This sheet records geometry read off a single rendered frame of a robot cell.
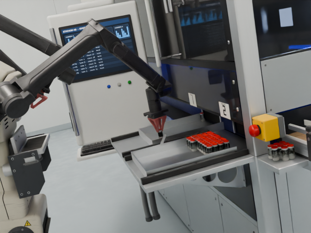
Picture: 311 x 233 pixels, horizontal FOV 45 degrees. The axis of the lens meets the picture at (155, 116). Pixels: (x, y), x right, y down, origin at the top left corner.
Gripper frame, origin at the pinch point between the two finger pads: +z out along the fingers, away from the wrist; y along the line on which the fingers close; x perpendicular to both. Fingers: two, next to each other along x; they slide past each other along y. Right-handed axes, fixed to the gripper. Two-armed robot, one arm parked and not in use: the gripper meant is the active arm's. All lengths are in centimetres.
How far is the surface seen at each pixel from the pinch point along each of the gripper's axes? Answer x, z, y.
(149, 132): 15.2, 3.8, 2.4
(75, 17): 55, -60, -8
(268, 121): -63, -9, 4
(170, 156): -24.9, 4.6, -11.0
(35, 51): 503, -56, 70
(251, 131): -59, -7, 1
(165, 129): 11.2, 4.0, 9.6
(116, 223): 111, 91, 7
